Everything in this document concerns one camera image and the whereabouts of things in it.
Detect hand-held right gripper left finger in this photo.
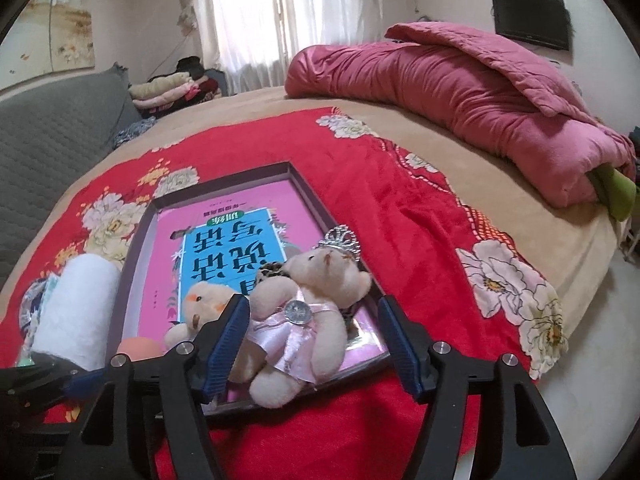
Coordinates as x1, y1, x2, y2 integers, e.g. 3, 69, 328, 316
60, 292, 251, 480

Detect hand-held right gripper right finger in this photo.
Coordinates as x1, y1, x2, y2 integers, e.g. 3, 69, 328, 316
377, 295, 581, 480

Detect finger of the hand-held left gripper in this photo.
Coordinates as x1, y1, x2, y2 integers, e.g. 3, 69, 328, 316
50, 370, 108, 401
27, 352, 86, 378

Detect teddy bear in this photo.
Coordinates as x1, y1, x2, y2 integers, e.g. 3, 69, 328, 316
165, 281, 238, 348
248, 225, 373, 408

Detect leopard print scrunchie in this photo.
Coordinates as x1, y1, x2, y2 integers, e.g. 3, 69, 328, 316
255, 260, 296, 288

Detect dark brown shallow box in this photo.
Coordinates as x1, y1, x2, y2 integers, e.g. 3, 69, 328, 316
116, 161, 392, 418

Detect white toilet paper roll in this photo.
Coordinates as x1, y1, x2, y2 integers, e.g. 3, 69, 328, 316
30, 255, 122, 372

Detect pink and blue book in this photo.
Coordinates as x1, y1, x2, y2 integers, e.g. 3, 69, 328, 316
125, 177, 386, 401

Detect red floral blanket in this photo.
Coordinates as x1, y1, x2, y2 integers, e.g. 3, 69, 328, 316
0, 105, 568, 480

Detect beige bed sheet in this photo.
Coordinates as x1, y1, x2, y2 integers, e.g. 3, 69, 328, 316
50, 85, 631, 396

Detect grey quilted sofa cover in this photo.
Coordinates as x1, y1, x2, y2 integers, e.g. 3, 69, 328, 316
0, 64, 143, 281

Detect blue patterned cloth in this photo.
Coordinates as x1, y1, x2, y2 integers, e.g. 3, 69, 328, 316
114, 117, 157, 148

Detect pink quilt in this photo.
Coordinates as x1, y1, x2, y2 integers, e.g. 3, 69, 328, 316
284, 21, 638, 209

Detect green cloth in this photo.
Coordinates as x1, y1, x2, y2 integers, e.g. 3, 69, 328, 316
590, 162, 633, 222

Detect pile of folded clothes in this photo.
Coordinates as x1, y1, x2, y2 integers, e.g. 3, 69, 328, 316
129, 56, 231, 112

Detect white sheer curtain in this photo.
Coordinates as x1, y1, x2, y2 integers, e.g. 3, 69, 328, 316
192, 0, 383, 92

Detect black television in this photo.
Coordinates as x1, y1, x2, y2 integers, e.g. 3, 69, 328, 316
491, 0, 571, 52

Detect wall painting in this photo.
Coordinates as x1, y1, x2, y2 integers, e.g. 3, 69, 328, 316
0, 0, 96, 92

